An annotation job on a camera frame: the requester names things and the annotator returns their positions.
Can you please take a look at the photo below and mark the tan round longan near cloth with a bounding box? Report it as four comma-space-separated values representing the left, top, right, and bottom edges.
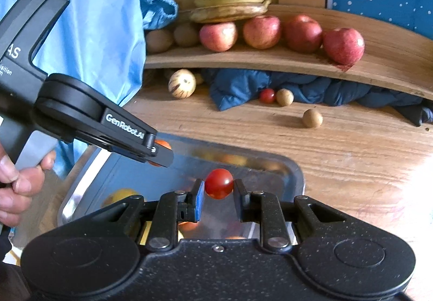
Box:
276, 88, 294, 106

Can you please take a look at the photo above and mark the red apple far right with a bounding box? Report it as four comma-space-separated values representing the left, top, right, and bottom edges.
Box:
323, 28, 366, 66

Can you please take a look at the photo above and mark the dark red apple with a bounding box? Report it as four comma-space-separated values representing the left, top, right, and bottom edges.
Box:
283, 15, 323, 53

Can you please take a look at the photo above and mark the brown kiwi fruit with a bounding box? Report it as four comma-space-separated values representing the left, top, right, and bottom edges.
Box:
145, 30, 174, 54
173, 22, 200, 48

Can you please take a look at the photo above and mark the curved wooden shelf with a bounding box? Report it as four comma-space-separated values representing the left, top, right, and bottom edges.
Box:
148, 0, 432, 99

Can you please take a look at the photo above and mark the person's left hand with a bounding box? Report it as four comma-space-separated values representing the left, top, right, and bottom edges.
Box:
0, 146, 57, 228

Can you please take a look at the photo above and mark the red cherry tomato by cloth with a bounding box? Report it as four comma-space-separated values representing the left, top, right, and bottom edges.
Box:
259, 88, 276, 104

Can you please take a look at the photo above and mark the bunch of yellow bananas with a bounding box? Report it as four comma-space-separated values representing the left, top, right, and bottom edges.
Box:
189, 0, 272, 24

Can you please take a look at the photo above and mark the light blue fabric garment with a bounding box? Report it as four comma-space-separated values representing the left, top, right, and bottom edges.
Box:
0, 0, 179, 180

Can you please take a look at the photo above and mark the dark blue crumpled cloth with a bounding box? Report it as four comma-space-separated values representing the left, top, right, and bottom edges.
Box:
201, 68, 432, 126

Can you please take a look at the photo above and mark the red yellow apple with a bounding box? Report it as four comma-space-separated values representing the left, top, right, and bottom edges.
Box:
243, 15, 282, 50

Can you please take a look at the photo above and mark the pale red apple left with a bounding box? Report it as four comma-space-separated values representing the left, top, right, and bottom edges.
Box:
199, 22, 238, 52

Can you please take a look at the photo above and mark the small orange tangerine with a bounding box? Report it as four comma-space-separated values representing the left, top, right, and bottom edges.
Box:
149, 139, 172, 167

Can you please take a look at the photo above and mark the tan round longan fruit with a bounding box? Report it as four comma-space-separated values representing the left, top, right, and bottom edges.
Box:
302, 109, 324, 128

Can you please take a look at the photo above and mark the red cherry tomato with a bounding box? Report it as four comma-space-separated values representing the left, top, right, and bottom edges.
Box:
205, 168, 234, 200
259, 88, 276, 104

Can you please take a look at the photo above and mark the stainless steel tray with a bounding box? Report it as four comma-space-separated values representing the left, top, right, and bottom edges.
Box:
57, 134, 305, 225

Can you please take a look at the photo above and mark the striped cream melon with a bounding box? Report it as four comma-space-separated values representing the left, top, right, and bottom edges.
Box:
168, 69, 197, 99

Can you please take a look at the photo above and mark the yellow pear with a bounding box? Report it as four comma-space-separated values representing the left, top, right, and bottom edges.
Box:
101, 188, 138, 208

